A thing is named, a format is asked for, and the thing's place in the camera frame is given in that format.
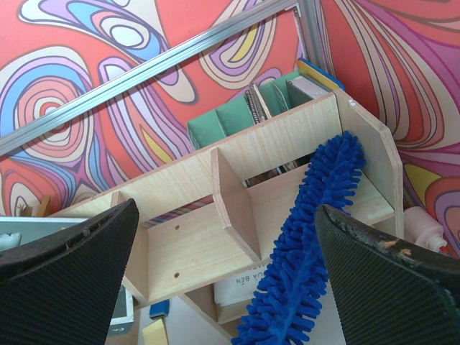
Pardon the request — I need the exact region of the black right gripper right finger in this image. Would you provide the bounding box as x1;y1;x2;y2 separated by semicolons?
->
316;205;459;344

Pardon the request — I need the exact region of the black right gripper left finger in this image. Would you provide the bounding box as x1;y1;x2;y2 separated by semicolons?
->
0;198;140;345

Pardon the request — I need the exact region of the blue microfiber duster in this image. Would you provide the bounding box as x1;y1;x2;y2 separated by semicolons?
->
231;131;366;344

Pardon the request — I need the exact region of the light wooden bookshelf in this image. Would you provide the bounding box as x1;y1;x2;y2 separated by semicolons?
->
46;88;405;341

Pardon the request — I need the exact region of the large Twins story book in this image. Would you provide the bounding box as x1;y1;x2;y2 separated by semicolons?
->
0;216;136;339

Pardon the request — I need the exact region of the white glue bottle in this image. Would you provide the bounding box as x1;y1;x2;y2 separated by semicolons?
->
403;206;447;253

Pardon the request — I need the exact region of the small blue sharpener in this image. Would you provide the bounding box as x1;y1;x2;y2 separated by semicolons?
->
149;300;170;321

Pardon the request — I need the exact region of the yellow sticky note pad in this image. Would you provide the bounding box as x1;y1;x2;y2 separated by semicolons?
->
142;319;169;345

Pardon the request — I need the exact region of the white spiral notebook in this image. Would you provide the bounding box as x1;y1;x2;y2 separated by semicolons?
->
213;264;267;306

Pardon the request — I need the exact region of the teal desk file organizer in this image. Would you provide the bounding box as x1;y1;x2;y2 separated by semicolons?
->
187;70;303;150

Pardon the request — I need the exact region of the blue and yellow book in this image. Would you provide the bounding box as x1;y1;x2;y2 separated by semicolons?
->
296;57;345;91

